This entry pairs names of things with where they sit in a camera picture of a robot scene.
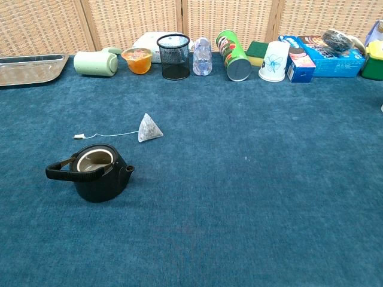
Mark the blue table cloth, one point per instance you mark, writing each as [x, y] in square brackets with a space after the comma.
[209, 179]

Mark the black mesh pen holder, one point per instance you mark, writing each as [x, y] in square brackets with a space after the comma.
[175, 59]

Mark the clear plastic water bottle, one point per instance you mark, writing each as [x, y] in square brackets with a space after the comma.
[202, 58]

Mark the green chips can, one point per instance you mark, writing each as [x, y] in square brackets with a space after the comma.
[235, 58]

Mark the orange jelly cup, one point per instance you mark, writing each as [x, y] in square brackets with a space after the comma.
[139, 62]

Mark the green yellow sponge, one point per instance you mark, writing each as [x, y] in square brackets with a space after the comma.
[255, 53]

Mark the white plastic packet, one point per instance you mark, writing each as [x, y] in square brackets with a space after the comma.
[146, 42]

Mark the white paper cup blue flower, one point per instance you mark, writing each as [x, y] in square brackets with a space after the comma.
[273, 62]

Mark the pale green mug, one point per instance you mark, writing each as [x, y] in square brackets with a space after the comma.
[94, 63]

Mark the small blue cookie box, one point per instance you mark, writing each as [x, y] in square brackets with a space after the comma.
[299, 65]

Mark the woven folding screen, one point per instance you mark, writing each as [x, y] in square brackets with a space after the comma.
[128, 21]

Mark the large blue cookie box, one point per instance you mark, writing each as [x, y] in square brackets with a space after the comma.
[338, 62]

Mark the silver metal tray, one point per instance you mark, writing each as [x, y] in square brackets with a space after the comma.
[27, 70]

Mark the green container yellow lid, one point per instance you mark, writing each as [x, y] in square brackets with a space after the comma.
[374, 61]

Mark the purple white package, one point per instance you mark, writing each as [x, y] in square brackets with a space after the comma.
[374, 33]

